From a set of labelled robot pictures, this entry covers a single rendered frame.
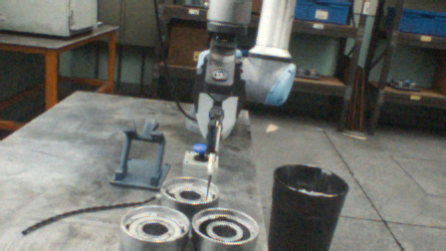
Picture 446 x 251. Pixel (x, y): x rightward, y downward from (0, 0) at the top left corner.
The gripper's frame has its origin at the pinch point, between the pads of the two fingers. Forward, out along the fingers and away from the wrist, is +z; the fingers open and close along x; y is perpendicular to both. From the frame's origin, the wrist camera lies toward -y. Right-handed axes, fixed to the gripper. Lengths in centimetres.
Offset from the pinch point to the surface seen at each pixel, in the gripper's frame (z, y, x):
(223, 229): 11.1, -13.6, -3.8
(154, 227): 11.1, -16.0, 7.0
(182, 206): 9.8, -10.3, 3.5
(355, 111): 74, 346, -122
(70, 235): 13.0, -18.8, 19.8
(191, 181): 9.8, -0.3, 3.3
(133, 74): 73, 384, 111
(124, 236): 9.9, -21.6, 10.4
